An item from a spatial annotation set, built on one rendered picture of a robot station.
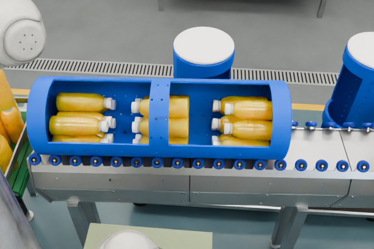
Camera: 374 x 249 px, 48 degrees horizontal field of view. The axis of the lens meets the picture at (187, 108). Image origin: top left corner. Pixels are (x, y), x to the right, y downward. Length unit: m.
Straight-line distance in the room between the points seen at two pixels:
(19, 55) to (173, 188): 1.04
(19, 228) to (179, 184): 0.86
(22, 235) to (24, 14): 0.40
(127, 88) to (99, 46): 2.11
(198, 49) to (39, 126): 0.80
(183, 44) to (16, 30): 1.31
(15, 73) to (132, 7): 1.29
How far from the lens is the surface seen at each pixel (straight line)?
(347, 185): 1.69
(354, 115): 2.15
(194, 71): 1.85
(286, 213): 2.16
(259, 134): 1.44
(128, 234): 0.96
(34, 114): 1.45
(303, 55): 3.66
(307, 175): 1.61
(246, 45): 3.68
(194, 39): 1.95
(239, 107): 1.43
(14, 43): 0.68
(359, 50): 2.04
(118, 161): 1.55
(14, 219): 0.83
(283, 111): 1.39
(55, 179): 1.67
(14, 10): 0.70
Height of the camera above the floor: 2.18
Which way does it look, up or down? 46 degrees down
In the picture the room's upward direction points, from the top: straight up
